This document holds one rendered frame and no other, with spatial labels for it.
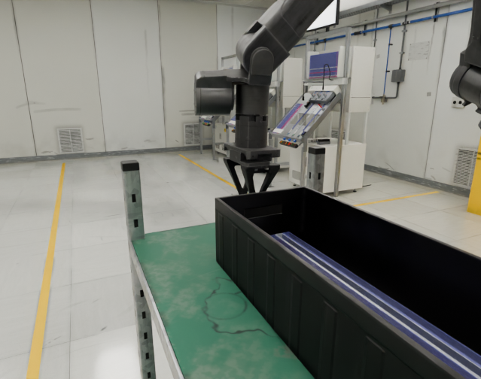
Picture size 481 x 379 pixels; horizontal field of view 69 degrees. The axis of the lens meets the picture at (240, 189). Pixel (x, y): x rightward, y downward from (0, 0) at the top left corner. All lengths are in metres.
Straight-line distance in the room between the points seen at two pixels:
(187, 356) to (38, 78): 7.06
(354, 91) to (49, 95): 5.29
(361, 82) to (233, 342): 4.11
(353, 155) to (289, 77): 1.73
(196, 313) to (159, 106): 7.10
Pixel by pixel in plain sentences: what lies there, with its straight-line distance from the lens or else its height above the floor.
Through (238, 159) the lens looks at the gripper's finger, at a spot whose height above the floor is 1.11.
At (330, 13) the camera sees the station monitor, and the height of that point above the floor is 2.05.
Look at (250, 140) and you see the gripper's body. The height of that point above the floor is 1.14.
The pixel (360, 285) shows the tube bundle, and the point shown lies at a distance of 0.46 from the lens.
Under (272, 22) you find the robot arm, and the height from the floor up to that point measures 1.32.
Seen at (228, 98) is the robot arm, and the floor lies 1.21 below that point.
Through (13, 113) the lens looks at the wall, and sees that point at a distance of 7.40.
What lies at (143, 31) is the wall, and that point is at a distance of 7.53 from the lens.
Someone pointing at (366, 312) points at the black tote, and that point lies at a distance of 0.30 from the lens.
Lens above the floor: 1.22
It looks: 16 degrees down
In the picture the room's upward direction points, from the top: straight up
